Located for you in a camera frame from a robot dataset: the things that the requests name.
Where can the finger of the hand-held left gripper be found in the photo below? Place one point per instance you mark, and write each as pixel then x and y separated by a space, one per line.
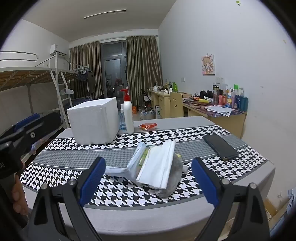
pixel 25 121
pixel 49 122

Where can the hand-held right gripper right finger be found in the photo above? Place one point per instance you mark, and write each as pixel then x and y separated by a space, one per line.
pixel 204 183

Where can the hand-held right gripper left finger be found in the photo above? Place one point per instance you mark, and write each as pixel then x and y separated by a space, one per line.
pixel 92 179

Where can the grey sock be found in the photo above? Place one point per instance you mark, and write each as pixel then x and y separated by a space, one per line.
pixel 168 187

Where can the pale blue plastic packet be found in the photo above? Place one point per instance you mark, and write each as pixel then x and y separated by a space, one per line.
pixel 129 166

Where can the white foam box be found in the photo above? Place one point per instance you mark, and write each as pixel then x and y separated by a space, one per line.
pixel 92 120

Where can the clear plastic bag green contents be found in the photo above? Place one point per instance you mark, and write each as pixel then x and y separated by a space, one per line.
pixel 157 164

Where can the person's left hand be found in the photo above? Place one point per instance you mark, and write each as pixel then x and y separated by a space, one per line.
pixel 19 197

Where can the white bunk ladder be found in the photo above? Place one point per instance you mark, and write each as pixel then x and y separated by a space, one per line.
pixel 60 92

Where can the houndstooth patterned tablecloth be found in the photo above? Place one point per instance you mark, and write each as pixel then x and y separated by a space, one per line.
pixel 115 153

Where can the blue checked mattress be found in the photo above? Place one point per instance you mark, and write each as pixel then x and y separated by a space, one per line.
pixel 81 100

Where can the black smartphone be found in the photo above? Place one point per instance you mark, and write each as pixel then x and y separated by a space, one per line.
pixel 220 147

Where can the dark hanging clothes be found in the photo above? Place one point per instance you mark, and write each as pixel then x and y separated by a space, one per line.
pixel 86 80

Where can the clear plastic bottle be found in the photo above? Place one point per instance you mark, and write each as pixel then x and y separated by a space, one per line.
pixel 122 120

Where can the light wooden desk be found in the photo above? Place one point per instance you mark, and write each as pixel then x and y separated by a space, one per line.
pixel 235 122
pixel 163 104

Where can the white pump bottle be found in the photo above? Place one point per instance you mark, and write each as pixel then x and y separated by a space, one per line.
pixel 128 115

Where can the white air conditioner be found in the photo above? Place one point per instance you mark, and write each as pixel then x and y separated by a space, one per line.
pixel 56 49

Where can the printed paper sheets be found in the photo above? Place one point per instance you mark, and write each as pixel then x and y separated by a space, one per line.
pixel 218 110

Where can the brown curtain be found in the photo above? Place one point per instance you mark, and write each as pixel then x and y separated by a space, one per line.
pixel 143 69
pixel 92 60

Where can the red snack packet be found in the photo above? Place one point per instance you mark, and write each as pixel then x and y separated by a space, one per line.
pixel 148 126

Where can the orange container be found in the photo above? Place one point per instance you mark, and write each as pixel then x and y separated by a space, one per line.
pixel 134 109

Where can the yellow tube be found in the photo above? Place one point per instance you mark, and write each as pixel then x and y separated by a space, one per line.
pixel 203 101

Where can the wooden smiley chair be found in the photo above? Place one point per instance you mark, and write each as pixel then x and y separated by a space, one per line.
pixel 176 104

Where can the glass balcony door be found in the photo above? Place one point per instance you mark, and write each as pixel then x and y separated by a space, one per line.
pixel 114 69

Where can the white cardboard carton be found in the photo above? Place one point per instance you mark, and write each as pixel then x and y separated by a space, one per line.
pixel 158 112

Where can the grey waste bin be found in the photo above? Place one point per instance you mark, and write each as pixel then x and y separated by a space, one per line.
pixel 148 114

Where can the row of toiletry bottles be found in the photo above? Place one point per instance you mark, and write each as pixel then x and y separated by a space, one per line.
pixel 231 99

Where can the black pouch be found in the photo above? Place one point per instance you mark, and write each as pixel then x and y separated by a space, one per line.
pixel 206 94

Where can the black folding chair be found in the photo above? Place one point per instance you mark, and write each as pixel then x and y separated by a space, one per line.
pixel 144 97

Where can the pile of desk clutter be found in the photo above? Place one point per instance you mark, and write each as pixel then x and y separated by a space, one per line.
pixel 161 88

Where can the ceiling tube light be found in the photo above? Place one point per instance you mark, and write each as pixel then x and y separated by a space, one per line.
pixel 105 14

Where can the white wall switch box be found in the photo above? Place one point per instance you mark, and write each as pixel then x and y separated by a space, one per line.
pixel 219 80

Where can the cartoon wall poster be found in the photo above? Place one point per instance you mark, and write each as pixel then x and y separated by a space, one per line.
pixel 208 64

